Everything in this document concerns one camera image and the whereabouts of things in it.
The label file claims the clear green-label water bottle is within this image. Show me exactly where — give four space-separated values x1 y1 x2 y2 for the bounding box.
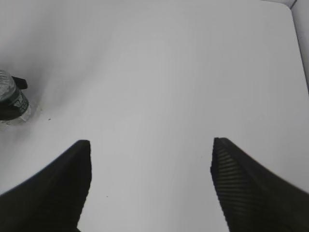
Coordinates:
0 70 31 125

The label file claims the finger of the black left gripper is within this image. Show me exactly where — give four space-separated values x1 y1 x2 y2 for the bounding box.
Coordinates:
0 104 21 121
12 76 28 89

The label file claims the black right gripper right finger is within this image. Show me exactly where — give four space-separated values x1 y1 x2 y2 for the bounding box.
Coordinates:
211 137 309 232

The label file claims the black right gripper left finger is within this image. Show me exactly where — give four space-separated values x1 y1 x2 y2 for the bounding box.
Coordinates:
0 140 92 232

